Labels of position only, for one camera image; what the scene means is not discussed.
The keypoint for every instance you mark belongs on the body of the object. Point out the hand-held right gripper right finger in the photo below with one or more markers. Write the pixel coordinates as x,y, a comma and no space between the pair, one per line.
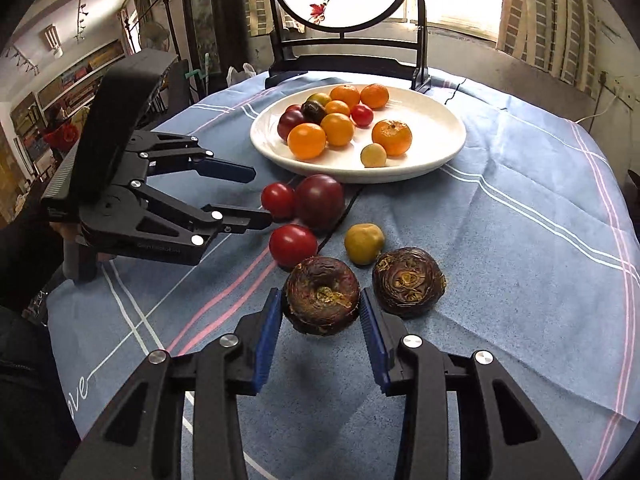
372,345

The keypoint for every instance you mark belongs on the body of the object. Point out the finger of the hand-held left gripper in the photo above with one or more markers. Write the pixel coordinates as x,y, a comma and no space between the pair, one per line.
227,171
240,220

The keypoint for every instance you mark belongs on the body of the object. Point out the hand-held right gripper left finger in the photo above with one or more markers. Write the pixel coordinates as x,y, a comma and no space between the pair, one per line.
265,340

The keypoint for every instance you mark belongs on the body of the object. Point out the small red tomato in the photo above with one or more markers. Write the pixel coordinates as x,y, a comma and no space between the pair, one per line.
361,115
277,200

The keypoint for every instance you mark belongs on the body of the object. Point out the brown water chestnut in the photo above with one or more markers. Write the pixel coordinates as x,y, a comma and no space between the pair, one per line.
409,282
321,295

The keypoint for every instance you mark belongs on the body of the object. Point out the dark purple tomato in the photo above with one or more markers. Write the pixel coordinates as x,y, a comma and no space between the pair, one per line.
314,111

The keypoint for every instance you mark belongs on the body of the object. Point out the yellow green orange tomato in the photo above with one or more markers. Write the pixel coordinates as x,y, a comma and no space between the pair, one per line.
319,98

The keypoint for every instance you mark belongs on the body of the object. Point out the small orange tomato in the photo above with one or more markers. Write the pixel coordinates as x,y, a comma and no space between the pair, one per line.
337,107

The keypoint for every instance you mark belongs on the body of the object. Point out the small yellow tomato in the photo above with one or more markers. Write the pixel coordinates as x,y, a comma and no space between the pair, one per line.
374,155

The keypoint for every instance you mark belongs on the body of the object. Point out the orange mandarin with stem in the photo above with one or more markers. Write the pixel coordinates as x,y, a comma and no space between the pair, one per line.
392,136

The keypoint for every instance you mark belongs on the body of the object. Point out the white round plate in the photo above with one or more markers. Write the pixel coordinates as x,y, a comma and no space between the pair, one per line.
430,130

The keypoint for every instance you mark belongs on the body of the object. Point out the large dark red tomato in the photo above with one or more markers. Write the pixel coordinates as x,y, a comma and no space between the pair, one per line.
319,201

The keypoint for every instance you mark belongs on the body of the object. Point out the standing fan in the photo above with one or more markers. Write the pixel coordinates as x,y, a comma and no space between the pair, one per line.
155,35

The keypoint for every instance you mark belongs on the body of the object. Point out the white plastic bag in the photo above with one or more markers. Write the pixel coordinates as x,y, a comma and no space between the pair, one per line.
240,74

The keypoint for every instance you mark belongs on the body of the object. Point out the dark coat stand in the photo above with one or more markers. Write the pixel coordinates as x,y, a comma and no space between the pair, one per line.
167,10

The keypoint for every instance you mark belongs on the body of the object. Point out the dark framed painting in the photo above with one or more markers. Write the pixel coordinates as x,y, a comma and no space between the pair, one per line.
200,15

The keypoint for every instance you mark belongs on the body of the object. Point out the black framed bird screen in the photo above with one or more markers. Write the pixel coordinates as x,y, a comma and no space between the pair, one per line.
350,62

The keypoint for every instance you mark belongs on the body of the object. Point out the blue striped tablecloth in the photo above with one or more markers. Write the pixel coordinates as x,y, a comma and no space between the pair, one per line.
500,210

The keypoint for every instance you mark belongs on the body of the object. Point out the wall bookshelf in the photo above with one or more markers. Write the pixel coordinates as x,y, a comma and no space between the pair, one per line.
75,85

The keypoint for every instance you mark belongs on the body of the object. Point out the wall power socket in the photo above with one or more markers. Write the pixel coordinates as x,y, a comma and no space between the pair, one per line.
607,82

